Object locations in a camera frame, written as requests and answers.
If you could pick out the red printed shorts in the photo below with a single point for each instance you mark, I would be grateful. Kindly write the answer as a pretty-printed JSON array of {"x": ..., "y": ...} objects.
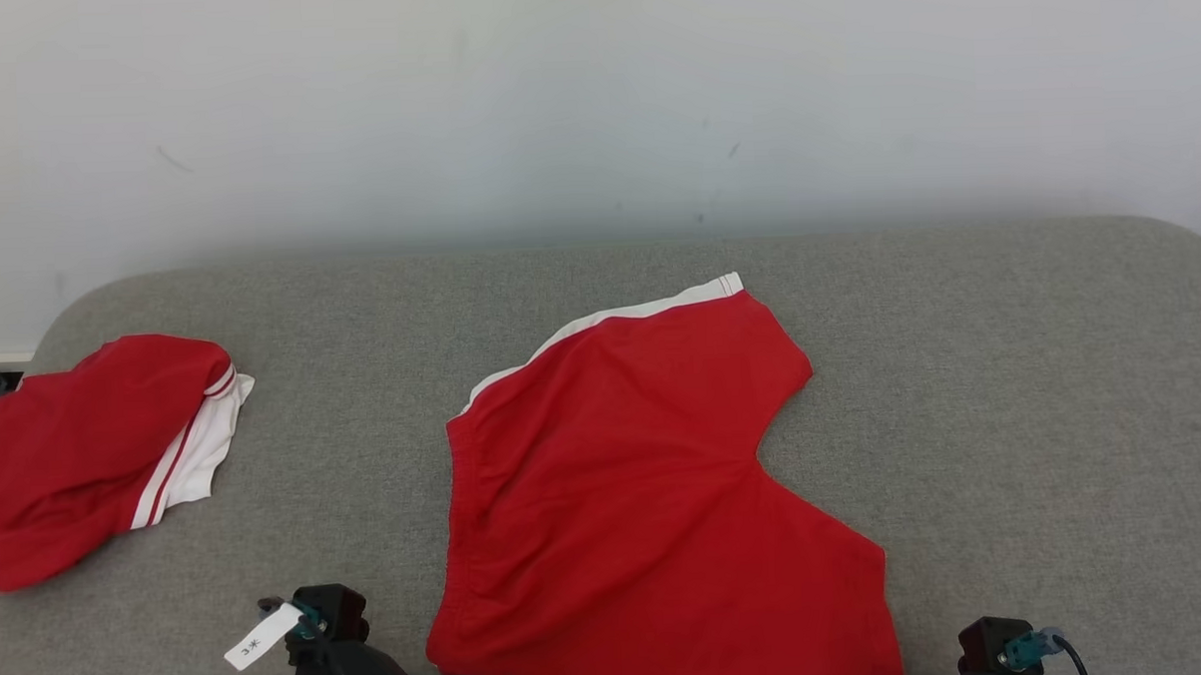
[{"x": 616, "y": 497}]

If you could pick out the red and white shirt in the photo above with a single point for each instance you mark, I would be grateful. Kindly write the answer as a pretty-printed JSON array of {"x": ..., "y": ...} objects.
[{"x": 65, "y": 446}]

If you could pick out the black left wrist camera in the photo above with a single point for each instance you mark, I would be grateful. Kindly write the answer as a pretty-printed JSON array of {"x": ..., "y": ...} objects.
[{"x": 335, "y": 612}]

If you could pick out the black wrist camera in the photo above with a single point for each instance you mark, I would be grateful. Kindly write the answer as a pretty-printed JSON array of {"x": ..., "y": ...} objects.
[
  {"x": 335, "y": 612},
  {"x": 986, "y": 654}
]

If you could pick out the teal left camera connector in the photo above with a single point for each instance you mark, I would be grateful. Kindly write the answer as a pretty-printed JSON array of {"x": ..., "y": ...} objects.
[{"x": 311, "y": 622}]

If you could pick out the teal camera connector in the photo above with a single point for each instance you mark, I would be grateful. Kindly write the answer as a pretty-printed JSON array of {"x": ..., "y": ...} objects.
[
  {"x": 311, "y": 622},
  {"x": 1029, "y": 649}
]

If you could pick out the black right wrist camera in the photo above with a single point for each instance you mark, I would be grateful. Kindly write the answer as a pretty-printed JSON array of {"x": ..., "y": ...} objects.
[{"x": 986, "y": 654}]

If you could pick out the teal right camera connector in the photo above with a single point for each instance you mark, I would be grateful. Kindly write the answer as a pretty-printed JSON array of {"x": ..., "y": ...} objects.
[{"x": 1029, "y": 649}]

